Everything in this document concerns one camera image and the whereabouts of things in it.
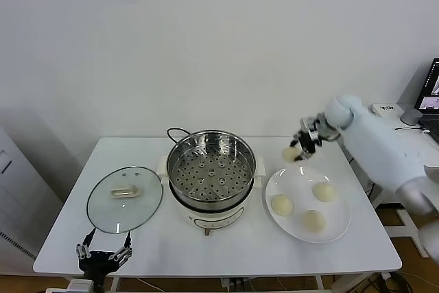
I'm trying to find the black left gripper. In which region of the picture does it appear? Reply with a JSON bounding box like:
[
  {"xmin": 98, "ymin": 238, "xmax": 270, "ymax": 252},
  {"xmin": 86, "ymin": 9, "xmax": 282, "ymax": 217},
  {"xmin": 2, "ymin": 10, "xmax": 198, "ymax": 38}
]
[{"xmin": 75, "ymin": 228, "xmax": 132, "ymax": 285}]

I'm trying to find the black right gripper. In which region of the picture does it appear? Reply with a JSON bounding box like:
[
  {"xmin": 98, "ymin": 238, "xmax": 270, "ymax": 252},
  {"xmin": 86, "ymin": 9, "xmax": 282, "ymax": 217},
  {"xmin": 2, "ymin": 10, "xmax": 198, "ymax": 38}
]
[{"xmin": 289, "ymin": 128, "xmax": 325, "ymax": 164}]

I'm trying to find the white steamed baozi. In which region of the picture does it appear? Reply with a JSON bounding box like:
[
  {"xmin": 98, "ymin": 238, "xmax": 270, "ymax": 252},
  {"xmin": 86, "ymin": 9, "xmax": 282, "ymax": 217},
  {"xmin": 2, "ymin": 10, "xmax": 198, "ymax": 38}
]
[
  {"xmin": 311, "ymin": 182, "xmax": 337, "ymax": 204},
  {"xmin": 300, "ymin": 209, "xmax": 327, "ymax": 234},
  {"xmin": 270, "ymin": 194, "xmax": 295, "ymax": 218},
  {"xmin": 281, "ymin": 147, "xmax": 303, "ymax": 164}
]

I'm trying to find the round glass pot lid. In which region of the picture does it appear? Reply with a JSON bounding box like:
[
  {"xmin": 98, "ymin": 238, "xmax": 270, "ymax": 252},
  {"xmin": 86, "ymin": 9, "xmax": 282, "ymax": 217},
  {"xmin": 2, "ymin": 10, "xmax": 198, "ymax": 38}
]
[{"xmin": 86, "ymin": 165, "xmax": 163, "ymax": 235}]

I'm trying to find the stainless steel steamer basket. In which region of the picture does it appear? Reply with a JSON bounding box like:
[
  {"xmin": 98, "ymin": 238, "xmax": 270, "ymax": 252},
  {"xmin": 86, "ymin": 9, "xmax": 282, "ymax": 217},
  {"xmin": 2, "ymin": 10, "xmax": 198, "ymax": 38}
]
[{"xmin": 156, "ymin": 130, "xmax": 268, "ymax": 207}]

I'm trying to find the round white plate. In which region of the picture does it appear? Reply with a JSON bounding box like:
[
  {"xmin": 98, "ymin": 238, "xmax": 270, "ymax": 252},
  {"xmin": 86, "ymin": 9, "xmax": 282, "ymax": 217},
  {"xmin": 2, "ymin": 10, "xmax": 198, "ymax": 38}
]
[{"xmin": 264, "ymin": 167, "xmax": 352, "ymax": 243}]

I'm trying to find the white electric cooking pot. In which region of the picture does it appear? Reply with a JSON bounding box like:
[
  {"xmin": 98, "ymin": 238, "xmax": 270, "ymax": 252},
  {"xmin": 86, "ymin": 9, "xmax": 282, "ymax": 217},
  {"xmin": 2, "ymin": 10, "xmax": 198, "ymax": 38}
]
[{"xmin": 160, "ymin": 172, "xmax": 264, "ymax": 237}]

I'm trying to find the white floor cabinet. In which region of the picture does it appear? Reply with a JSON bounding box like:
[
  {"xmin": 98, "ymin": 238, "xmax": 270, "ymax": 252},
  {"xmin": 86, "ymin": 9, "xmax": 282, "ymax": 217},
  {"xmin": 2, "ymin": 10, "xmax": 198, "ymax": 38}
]
[{"xmin": 0, "ymin": 124, "xmax": 64, "ymax": 266}]

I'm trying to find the white side desk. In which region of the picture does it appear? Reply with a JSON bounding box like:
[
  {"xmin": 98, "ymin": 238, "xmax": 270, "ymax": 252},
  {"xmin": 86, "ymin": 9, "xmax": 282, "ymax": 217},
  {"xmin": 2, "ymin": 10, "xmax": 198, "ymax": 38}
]
[{"xmin": 342, "ymin": 102, "xmax": 439, "ymax": 259}]

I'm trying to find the open dark laptop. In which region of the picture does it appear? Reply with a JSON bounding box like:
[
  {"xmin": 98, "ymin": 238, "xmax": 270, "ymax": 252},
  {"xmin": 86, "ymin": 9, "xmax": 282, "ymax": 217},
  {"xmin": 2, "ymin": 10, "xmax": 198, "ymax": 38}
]
[{"xmin": 414, "ymin": 58, "xmax": 439, "ymax": 143}]

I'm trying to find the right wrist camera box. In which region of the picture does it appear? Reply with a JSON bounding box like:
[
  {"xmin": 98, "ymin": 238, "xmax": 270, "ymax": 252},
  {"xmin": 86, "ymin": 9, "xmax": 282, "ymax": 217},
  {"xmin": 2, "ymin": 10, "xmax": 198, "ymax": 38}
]
[{"xmin": 299, "ymin": 116, "xmax": 323, "ymax": 132}]

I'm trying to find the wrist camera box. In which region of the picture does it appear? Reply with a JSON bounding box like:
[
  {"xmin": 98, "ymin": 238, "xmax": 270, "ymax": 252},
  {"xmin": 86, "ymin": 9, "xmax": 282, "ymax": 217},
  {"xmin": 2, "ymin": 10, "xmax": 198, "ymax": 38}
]
[
  {"xmin": 65, "ymin": 279, "xmax": 95, "ymax": 293},
  {"xmin": 299, "ymin": 116, "xmax": 323, "ymax": 132}
]

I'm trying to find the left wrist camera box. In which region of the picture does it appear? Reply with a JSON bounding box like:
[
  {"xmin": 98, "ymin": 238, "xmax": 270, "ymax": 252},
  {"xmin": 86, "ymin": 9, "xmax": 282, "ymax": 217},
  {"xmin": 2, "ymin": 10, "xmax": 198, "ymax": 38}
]
[{"xmin": 65, "ymin": 279, "xmax": 95, "ymax": 293}]

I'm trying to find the black pot power cable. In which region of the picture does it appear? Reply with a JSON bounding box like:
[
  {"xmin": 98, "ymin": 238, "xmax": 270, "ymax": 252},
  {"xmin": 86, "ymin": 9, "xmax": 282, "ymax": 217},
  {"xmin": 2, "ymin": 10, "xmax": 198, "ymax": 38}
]
[{"xmin": 167, "ymin": 128, "xmax": 193, "ymax": 145}]

